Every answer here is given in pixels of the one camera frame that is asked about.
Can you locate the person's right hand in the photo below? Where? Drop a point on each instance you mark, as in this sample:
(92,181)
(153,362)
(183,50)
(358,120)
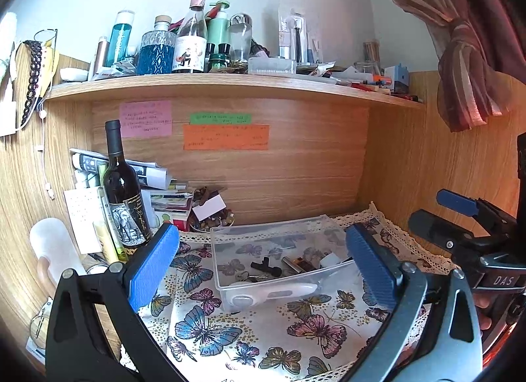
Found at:
(485,316)

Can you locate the toothbrush blister pack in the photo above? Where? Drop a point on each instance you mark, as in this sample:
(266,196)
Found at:
(298,37)

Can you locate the butterfly print tablecloth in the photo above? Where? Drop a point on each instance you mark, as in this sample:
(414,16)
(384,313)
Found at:
(246,332)

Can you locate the clear plastic box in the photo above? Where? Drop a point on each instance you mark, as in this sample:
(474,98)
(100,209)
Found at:
(267,248)

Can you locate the white thermometer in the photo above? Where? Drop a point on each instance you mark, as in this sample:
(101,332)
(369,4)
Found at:
(283,291)

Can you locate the clear labelled glass bottle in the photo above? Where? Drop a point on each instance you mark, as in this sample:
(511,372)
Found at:
(190,49)

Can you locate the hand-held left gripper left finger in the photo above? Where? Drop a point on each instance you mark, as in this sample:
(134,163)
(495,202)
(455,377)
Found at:
(150,267)

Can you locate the white cube charger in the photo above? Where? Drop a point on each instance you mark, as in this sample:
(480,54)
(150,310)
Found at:
(330,260)

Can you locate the green sticky note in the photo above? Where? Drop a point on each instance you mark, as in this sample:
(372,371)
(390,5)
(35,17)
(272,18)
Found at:
(220,118)

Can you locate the pile of pens and stationery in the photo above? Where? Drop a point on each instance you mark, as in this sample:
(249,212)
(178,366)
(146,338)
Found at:
(341,78)

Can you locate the white fluffy cloth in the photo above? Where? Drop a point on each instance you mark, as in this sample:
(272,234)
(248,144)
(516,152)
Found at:
(7,45)

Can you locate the bowl of brown beads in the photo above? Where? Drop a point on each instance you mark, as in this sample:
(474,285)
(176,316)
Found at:
(213,224)

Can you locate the dark ink bottle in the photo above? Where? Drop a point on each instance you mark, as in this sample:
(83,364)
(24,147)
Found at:
(219,62)

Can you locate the wooden shelf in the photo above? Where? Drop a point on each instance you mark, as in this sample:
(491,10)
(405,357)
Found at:
(205,86)

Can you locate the stack of books and magazines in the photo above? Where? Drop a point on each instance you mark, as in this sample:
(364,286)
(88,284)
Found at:
(164,197)

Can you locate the empty glass jar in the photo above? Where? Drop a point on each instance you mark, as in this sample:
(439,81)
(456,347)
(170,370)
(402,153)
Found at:
(366,68)

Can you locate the white paper card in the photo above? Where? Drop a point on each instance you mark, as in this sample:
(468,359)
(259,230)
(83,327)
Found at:
(209,207)

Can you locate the brown striped curtain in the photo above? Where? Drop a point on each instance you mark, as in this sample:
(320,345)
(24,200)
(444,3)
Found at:
(472,57)

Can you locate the teal tall bottle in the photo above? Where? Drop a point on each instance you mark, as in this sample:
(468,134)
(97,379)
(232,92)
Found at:
(119,41)

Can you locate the white calendar card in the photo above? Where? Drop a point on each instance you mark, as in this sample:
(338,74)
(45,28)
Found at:
(82,217)

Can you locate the glass jar of sticks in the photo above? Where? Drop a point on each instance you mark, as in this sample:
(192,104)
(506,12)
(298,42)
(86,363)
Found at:
(372,52)

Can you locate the silver tube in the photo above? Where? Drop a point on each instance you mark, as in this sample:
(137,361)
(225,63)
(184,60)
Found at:
(100,57)

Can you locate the orange marker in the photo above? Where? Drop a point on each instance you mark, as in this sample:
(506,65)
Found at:
(381,78)

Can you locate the yellow tube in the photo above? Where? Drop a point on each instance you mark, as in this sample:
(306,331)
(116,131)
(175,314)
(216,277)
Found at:
(105,242)

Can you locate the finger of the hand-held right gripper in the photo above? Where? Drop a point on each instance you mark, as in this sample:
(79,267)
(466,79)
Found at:
(456,202)
(431,226)

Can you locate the orange sticky note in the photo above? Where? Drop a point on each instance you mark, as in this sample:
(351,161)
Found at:
(226,137)

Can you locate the clear plastic lidded case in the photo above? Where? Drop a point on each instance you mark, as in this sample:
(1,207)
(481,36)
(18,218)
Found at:
(271,66)

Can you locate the dark wine bottle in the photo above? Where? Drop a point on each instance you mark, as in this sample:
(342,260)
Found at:
(123,193)

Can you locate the blue diamond-pattern glass bottle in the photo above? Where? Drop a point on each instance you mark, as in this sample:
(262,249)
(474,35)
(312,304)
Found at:
(156,53)

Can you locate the green pump bottle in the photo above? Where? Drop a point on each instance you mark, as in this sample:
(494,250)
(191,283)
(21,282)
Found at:
(217,30)

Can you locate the white flat case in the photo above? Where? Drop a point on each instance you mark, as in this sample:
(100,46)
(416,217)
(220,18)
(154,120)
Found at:
(74,74)

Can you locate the black plastic fitting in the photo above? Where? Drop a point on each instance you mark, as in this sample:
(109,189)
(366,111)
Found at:
(266,269)

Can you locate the pink sticky note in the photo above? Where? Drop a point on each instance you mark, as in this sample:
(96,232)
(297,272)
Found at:
(146,119)

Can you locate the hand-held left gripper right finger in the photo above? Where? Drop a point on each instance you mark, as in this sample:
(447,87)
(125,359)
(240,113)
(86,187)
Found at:
(370,267)

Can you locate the blue grey pencil sharpener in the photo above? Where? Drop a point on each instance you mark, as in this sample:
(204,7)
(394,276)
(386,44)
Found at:
(397,79)

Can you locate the dark brown shiny tube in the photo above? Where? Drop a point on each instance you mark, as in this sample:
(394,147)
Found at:
(302,265)

